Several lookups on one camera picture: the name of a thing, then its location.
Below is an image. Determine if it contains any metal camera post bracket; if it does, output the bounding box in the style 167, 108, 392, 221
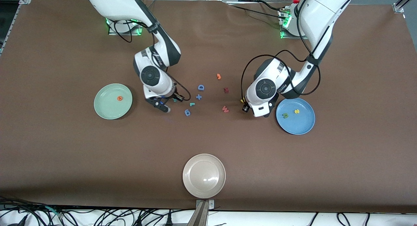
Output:
187, 199, 215, 226

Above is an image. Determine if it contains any blue plate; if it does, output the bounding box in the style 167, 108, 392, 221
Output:
276, 97, 316, 135

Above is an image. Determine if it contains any black looped cable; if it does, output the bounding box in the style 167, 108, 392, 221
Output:
337, 212, 352, 226

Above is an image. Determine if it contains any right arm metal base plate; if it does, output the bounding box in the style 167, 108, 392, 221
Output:
108, 20, 144, 36

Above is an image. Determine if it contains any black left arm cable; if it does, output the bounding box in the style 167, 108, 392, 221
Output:
240, 0, 321, 104

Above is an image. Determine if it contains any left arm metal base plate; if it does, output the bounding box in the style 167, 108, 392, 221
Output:
280, 9, 298, 40

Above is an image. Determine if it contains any black cable on table cover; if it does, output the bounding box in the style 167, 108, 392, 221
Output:
233, 5, 284, 18

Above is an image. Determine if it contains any teal cable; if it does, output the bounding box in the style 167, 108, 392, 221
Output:
44, 205, 64, 218

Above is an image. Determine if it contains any pale green plate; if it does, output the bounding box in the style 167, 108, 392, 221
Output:
93, 83, 133, 120

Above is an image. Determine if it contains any brown table cover sheet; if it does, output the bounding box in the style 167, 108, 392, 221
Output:
0, 0, 417, 214

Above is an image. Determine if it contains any beige plate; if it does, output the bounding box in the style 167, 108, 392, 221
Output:
182, 154, 226, 199

